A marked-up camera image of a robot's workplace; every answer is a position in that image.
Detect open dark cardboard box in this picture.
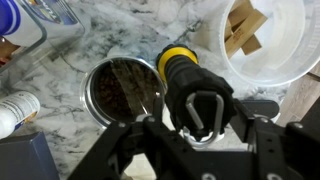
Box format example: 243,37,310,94
0,132,60,180

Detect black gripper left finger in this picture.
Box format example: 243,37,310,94
67,122,146,180

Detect wooden blocks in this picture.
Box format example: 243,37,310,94
224,0,267,58

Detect black yellow torchlight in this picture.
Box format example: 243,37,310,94
156,44,236,149

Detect clear acrylic organizer tray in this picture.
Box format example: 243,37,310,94
0,0,86,75

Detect white pill bottle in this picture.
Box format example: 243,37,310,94
0,91,40,139

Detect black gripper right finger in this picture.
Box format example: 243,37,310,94
230,99,304,180

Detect metal tin with coffee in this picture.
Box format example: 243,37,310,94
80,56,166,129

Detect clear round plastic tub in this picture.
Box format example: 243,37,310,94
222,0,320,87

